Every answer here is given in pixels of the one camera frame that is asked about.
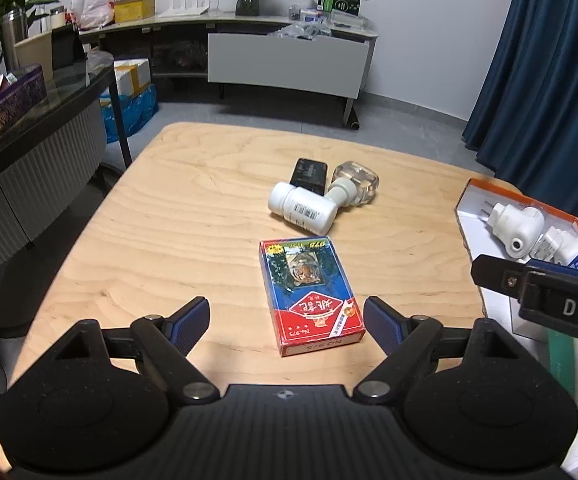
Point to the dark curved glass-top desk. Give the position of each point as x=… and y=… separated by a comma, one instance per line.
x=44, y=175

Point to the white grey media cabinet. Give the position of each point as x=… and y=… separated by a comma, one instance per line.
x=279, y=62

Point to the small white cardboard box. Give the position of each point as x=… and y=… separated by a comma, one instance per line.
x=529, y=322

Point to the purple patterned box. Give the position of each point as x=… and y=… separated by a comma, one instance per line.
x=4, y=110

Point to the clear bottle with white cap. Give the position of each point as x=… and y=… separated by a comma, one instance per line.
x=356, y=185

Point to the teal cardboard box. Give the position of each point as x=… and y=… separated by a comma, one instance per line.
x=576, y=370

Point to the white pill bottle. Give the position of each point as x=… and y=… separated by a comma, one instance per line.
x=301, y=207

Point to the orange white storage box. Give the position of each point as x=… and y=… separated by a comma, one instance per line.
x=469, y=220

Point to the pile of clear packets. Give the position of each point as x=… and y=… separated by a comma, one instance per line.
x=309, y=27

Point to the yellow cardboard box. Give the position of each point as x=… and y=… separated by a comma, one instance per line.
x=134, y=9

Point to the blue plastic bag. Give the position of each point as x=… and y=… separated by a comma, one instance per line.
x=131, y=112

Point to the beige paper bag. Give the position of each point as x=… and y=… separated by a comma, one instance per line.
x=34, y=55

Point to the dark blue curtain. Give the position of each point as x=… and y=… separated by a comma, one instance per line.
x=544, y=60

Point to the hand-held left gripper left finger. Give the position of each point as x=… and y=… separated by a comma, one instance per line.
x=189, y=319

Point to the red blue playing card box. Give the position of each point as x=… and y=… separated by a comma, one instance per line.
x=311, y=295

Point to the black flat device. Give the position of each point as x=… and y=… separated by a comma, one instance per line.
x=309, y=175

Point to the stainless steel tumbler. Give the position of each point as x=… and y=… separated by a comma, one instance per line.
x=14, y=37

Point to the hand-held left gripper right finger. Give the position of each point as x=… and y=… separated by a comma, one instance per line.
x=384, y=324

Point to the white plug-in repellent heater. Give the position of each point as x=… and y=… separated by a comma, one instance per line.
x=516, y=227
x=564, y=247

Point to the black square box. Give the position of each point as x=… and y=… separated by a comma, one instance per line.
x=66, y=47

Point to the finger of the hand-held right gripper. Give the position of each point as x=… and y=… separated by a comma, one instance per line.
x=549, y=266
x=496, y=275

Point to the white red plastic bag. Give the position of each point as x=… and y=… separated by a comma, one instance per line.
x=94, y=7

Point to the small lidded jar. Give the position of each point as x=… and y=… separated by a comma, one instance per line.
x=57, y=17

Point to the white router with antennas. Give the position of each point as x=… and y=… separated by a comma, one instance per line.
x=186, y=2

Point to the white yellow carton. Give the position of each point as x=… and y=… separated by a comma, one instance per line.
x=131, y=76

